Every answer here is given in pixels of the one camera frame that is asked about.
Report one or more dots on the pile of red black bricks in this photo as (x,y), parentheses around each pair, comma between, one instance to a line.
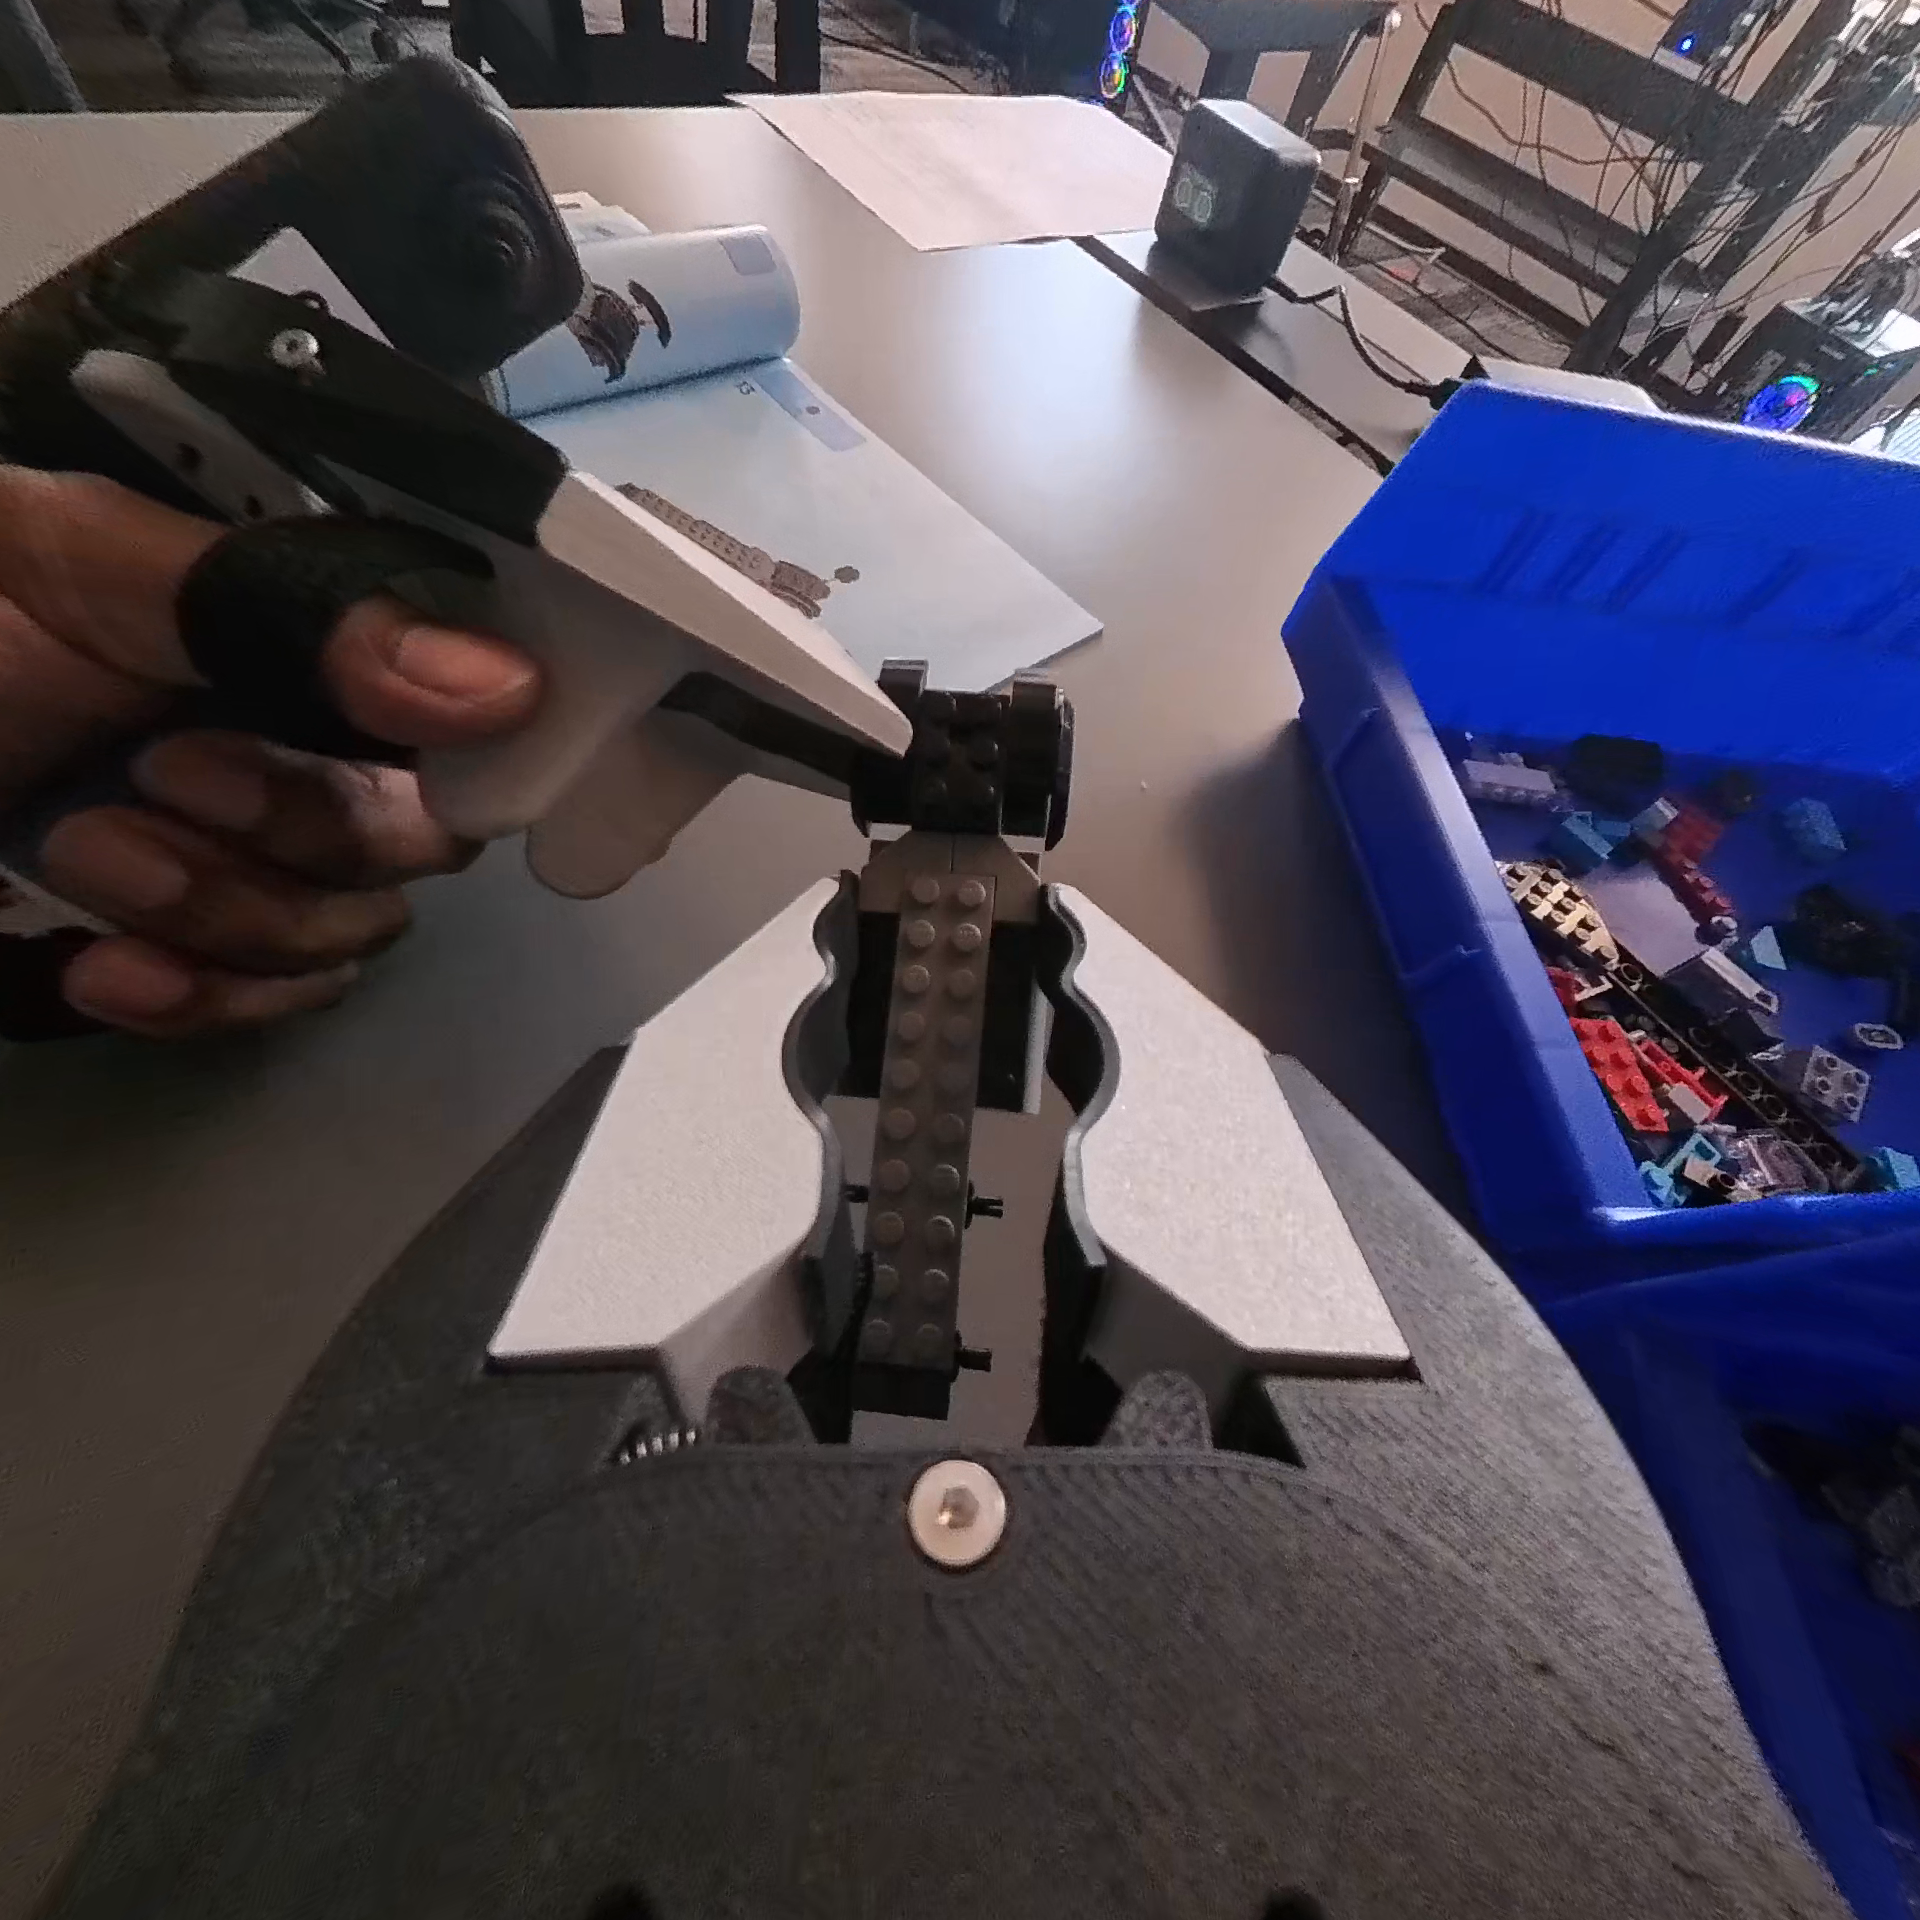
(1629,1065)

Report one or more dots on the grey black toy brick model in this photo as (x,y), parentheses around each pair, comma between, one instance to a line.
(937,1050)

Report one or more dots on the light blue instruction booklet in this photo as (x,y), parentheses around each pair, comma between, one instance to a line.
(902,510)

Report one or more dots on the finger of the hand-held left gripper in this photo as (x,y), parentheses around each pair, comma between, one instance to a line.
(704,616)
(622,825)

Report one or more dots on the black cube camera device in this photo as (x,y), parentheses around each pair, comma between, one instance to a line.
(1238,180)

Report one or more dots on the computer with coloured lights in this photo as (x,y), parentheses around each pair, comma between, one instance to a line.
(1786,402)

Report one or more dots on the grey desk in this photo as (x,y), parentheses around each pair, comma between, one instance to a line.
(1200,675)

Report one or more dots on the adjacent dark grey table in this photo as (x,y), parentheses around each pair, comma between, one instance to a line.
(1290,338)

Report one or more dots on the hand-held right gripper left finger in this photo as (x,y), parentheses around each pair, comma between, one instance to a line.
(674,1184)

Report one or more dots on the black office chair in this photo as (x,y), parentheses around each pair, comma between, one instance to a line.
(630,44)

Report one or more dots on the white paper sheet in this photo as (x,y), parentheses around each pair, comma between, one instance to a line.
(960,166)

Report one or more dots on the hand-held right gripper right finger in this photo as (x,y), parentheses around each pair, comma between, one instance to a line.
(1230,1200)

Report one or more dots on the person's left hand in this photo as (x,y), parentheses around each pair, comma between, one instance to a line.
(195,855)

